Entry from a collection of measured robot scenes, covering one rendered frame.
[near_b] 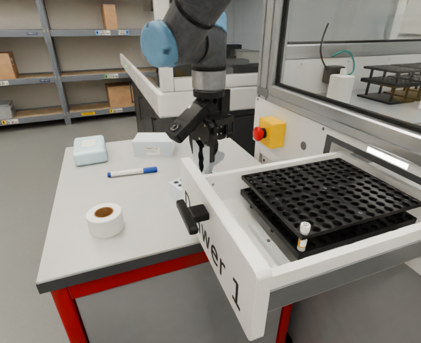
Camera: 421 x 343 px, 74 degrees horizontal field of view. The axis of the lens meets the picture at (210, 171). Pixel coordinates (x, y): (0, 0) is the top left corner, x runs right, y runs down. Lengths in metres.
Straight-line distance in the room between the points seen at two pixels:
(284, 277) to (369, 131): 0.34
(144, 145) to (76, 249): 0.43
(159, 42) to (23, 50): 3.97
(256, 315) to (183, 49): 0.42
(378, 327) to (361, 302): 0.05
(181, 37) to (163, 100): 0.66
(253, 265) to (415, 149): 0.35
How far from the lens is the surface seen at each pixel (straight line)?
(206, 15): 0.49
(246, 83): 1.27
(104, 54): 4.43
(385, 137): 0.57
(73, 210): 0.73
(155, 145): 0.91
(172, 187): 0.69
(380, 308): 0.72
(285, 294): 0.37
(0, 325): 1.64
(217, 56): 0.61
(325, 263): 0.38
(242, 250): 0.31
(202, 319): 0.79
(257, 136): 0.77
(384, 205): 0.50
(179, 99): 1.17
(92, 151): 0.92
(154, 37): 0.52
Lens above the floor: 1.14
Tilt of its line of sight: 28 degrees down
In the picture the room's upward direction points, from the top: straight up
